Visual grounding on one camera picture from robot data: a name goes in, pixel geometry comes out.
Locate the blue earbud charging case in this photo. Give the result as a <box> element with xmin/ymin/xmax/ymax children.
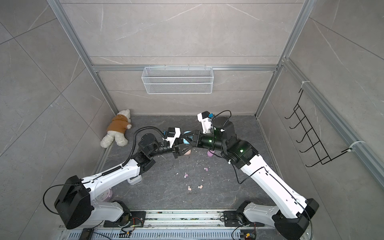
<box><xmin>183</xmin><ymin>131</ymin><xmax>193</xmax><ymax>145</ymax></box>

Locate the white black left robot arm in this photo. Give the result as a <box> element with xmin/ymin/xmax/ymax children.
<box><xmin>54</xmin><ymin>126</ymin><xmax>194</xmax><ymax>230</ymax></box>

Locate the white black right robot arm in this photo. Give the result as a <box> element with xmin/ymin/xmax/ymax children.
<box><xmin>181</xmin><ymin>117</ymin><xmax>319</xmax><ymax>240</ymax></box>

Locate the purple earbud charging case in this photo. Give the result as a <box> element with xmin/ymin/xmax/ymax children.
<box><xmin>207</xmin><ymin>150</ymin><xmax>215</xmax><ymax>157</ymax></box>

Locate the white digital scale device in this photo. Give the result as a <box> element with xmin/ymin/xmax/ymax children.
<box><xmin>127</xmin><ymin>175</ymin><xmax>143</xmax><ymax>186</ymax></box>

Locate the white teddy bear brown hoodie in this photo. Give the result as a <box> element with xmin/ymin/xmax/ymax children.
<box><xmin>100</xmin><ymin>109</ymin><xmax>132</xmax><ymax>149</ymax></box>

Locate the purple round container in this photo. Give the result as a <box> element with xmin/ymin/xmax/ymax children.
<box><xmin>96</xmin><ymin>189</ymin><xmax>113</xmax><ymax>202</ymax></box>

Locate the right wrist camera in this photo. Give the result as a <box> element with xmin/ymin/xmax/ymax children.
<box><xmin>197</xmin><ymin>111</ymin><xmax>214</xmax><ymax>134</ymax></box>

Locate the white wire mesh basket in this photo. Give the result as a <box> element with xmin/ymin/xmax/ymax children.
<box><xmin>142</xmin><ymin>67</ymin><xmax>214</xmax><ymax>94</ymax></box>

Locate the aluminium rail front frame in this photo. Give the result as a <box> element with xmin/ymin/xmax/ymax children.
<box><xmin>57</xmin><ymin>209</ymin><xmax>284</xmax><ymax>240</ymax></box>

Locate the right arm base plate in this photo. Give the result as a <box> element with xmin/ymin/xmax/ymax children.
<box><xmin>219</xmin><ymin>211</ymin><xmax>265</xmax><ymax>227</ymax></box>

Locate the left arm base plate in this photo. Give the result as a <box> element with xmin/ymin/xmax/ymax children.
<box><xmin>103</xmin><ymin>211</ymin><xmax>147</xmax><ymax>228</ymax></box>

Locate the black wire hook rack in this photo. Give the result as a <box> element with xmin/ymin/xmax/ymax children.
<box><xmin>280</xmin><ymin>89</ymin><xmax>365</xmax><ymax>171</ymax></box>

